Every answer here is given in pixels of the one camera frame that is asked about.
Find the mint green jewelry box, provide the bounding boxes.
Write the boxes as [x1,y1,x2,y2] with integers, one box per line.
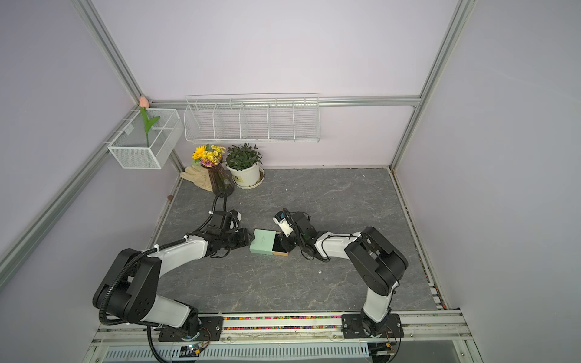
[250,228,292,257]

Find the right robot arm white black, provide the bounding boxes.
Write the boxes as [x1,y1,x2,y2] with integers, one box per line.
[273,208,409,336]

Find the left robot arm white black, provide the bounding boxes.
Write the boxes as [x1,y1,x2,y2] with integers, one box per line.
[92,192,254,331]

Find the dark glass vase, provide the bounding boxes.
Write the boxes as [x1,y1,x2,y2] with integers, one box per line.
[207,164,235,197]

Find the white plant pot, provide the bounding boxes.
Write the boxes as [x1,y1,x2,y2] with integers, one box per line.
[227,163,264,189]

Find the green potted plant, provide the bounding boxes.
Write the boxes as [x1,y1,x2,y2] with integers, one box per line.
[226,143,263,171]

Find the yellow flower bouquet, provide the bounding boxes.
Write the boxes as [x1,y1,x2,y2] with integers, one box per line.
[192,144,227,168]

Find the white vent grille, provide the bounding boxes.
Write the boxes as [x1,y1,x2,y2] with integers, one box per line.
[103,342,369,363]

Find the small white mesh basket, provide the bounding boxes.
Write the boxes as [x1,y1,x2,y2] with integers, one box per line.
[108,108,184,170]

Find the pink artificial tulip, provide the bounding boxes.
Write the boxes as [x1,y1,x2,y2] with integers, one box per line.
[139,96,160,148]

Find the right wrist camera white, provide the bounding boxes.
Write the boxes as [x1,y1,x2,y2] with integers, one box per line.
[273,210,294,237]

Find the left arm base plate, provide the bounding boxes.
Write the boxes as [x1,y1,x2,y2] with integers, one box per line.
[157,316,224,342]

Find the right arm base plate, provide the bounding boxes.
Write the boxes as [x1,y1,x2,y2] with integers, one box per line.
[340,312,403,339]

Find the long white wire basket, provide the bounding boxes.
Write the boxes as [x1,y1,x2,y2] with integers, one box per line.
[184,93,321,143]

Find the aluminium front rail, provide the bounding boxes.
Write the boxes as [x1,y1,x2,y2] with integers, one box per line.
[92,309,473,348]

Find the black corrugated cable conduit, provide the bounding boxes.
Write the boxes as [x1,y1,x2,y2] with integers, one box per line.
[98,249,155,327]

